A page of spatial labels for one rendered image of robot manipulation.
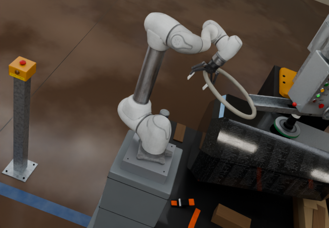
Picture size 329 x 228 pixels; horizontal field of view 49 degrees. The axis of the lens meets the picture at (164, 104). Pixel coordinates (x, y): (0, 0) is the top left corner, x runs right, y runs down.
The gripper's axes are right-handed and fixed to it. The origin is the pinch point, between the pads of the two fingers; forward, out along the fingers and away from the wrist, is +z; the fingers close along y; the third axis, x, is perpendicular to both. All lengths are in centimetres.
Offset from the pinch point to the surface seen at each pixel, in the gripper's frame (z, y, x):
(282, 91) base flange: -9, 106, 78
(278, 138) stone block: 3, 90, 10
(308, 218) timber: 40, 160, -11
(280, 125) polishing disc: -4, 86, 16
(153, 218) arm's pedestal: 70, 19, -61
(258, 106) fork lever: -11.9, 48.1, 0.4
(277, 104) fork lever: -17, 68, 15
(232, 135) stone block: 23, 58, 9
